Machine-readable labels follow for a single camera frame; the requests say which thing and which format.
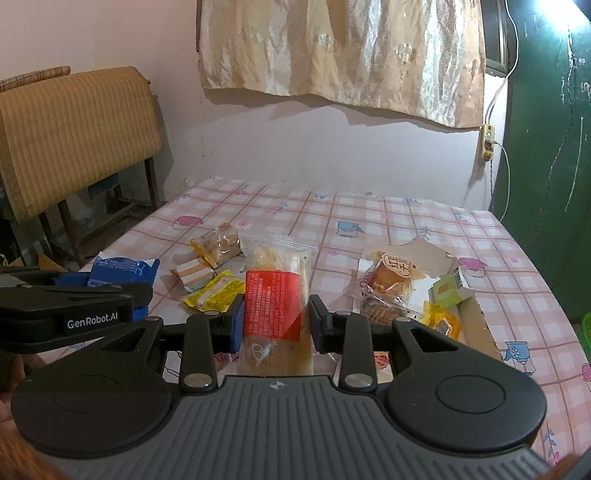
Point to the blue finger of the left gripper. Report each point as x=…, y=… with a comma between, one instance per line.
x=76, y=279
x=141, y=294

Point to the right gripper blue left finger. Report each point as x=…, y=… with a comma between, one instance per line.
x=232, y=325

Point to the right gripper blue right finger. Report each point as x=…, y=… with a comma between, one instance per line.
x=320, y=324

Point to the small yellow snack packet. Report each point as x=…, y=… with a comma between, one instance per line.
x=217, y=295

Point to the blue snack packet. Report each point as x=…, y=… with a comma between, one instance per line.
x=122, y=270

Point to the red label noodle snack pack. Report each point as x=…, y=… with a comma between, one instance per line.
x=276, y=328

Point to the orange white striped snack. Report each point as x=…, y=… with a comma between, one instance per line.
x=194, y=274

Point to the brown cake clear wrapper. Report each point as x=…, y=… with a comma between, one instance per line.
x=383, y=309

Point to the clear bag brown cookies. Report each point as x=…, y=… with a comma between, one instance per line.
x=217, y=246

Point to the yellow soft bread packet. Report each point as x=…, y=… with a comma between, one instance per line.
x=441, y=319

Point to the light green snack packet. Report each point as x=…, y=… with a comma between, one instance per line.
x=451, y=289

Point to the red bean bread clear pack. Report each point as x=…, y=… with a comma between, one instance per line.
x=392, y=276

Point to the cardboard box on floor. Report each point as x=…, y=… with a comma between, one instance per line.
x=44, y=263

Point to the shallow cardboard box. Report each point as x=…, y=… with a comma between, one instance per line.
x=425, y=283

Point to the wicker chair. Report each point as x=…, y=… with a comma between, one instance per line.
x=63, y=132

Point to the pink checkered tablecloth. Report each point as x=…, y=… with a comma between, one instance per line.
x=525, y=319

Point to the green door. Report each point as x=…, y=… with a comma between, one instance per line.
x=542, y=193

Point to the green plastic basket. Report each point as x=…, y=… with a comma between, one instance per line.
x=585, y=335

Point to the beige curtain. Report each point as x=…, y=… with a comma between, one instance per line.
x=424, y=59

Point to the yellow wall socket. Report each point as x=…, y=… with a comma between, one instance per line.
x=487, y=141

